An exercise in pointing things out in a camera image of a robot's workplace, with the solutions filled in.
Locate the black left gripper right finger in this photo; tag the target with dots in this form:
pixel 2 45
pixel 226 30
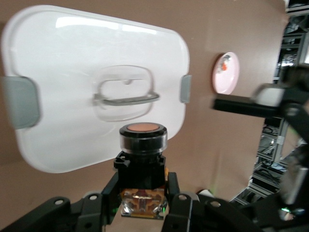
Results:
pixel 205 215

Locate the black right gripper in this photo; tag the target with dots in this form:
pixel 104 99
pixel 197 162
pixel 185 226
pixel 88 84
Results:
pixel 295 96

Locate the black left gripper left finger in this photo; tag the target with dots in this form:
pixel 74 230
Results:
pixel 79 212

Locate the orange push button switch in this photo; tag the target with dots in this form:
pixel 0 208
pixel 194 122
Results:
pixel 142 157

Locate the white lidded storage box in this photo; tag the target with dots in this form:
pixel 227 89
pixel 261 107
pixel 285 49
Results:
pixel 72 60

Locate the pink round plate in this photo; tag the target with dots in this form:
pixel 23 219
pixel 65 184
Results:
pixel 228 79

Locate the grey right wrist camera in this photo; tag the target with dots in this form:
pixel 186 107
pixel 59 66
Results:
pixel 269 95

